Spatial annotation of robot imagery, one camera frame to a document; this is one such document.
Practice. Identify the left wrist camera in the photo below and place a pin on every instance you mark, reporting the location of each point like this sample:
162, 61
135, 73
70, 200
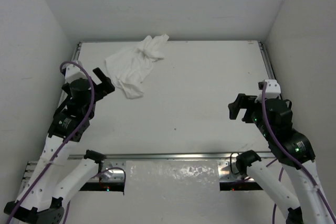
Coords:
72, 72

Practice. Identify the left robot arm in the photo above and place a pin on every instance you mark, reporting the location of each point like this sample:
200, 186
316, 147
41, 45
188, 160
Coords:
45, 197

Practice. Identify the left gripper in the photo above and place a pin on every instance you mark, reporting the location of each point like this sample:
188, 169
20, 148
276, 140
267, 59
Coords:
104, 84

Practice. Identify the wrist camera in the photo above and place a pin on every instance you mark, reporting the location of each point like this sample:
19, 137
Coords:
273, 89
72, 72

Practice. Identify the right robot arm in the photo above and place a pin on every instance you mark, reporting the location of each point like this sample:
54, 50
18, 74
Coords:
292, 149

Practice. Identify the white t-shirt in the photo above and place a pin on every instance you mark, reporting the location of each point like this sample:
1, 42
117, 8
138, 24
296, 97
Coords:
129, 67

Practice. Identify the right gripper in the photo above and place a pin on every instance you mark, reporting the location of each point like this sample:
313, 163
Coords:
242, 101

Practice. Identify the white front cover panel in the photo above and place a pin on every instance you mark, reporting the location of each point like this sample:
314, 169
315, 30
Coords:
173, 192

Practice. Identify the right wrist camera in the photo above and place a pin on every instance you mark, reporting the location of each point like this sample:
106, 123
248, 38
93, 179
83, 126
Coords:
273, 89

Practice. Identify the aluminium table frame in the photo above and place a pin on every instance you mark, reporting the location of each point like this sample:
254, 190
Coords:
183, 114

